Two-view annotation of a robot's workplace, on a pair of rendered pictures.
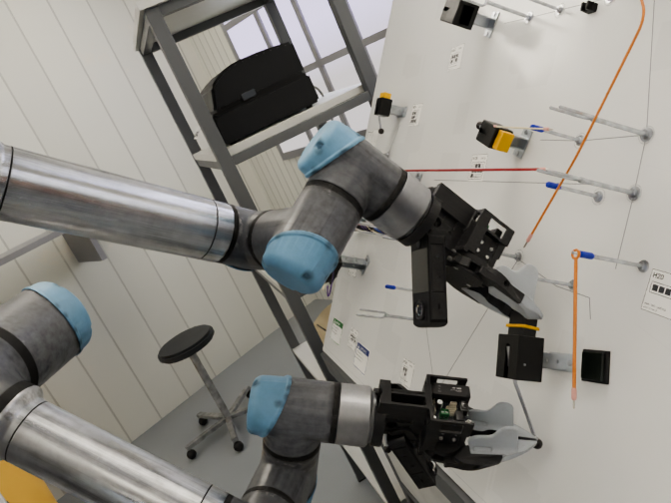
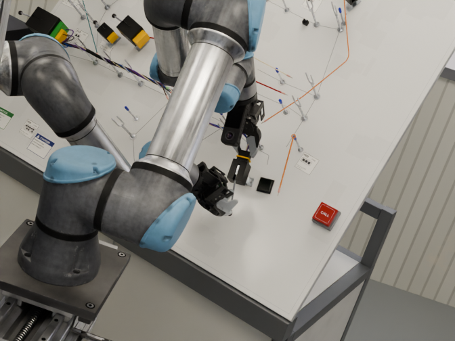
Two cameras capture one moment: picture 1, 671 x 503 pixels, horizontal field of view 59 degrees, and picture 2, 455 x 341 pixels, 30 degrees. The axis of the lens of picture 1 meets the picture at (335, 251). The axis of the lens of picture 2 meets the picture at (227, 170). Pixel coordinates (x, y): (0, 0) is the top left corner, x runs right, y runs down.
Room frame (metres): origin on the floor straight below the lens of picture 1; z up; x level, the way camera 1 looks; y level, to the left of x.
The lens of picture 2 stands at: (-0.60, 1.45, 2.05)
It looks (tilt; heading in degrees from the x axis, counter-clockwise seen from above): 24 degrees down; 309
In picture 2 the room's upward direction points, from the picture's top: 17 degrees clockwise
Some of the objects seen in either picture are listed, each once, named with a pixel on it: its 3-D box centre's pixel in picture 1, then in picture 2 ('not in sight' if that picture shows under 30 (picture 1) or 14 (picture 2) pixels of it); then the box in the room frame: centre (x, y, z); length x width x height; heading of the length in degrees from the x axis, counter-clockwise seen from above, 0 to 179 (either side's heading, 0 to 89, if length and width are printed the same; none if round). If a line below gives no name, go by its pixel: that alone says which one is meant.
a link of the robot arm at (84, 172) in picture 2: not in sight; (79, 187); (0.43, 0.57, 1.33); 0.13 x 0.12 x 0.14; 34
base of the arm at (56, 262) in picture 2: not in sight; (63, 239); (0.43, 0.57, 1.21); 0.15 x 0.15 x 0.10
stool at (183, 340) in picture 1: (206, 387); not in sight; (2.94, 0.93, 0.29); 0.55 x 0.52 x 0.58; 29
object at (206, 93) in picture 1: (249, 95); not in sight; (1.77, 0.04, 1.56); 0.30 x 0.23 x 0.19; 105
